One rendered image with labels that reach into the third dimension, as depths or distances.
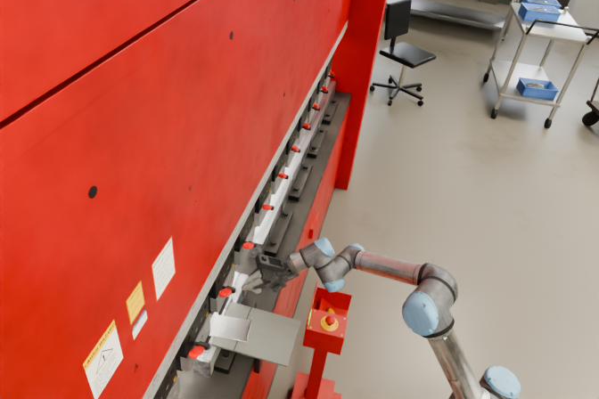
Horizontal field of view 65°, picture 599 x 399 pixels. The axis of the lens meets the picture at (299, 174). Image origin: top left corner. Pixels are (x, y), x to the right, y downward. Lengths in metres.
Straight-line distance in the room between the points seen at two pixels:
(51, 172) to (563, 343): 3.19
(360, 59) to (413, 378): 2.03
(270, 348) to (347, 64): 2.20
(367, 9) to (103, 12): 2.69
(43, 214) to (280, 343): 1.18
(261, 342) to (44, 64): 1.30
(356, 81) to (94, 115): 2.84
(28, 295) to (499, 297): 3.13
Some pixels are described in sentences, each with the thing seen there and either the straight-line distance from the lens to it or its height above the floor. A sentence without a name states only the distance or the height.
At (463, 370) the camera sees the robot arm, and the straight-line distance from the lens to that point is 1.63.
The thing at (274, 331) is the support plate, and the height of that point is 1.00.
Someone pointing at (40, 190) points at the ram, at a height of 2.05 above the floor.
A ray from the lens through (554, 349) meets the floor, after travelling 3.40.
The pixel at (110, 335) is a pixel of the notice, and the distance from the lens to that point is 0.89.
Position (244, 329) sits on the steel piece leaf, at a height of 1.00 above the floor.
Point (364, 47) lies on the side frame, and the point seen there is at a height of 1.23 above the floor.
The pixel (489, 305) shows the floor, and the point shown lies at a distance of 3.41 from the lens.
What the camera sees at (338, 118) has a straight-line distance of 3.09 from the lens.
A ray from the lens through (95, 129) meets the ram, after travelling 0.67.
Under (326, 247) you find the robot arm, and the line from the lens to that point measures 1.69.
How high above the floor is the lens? 2.41
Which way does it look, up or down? 37 degrees down
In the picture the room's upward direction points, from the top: 7 degrees clockwise
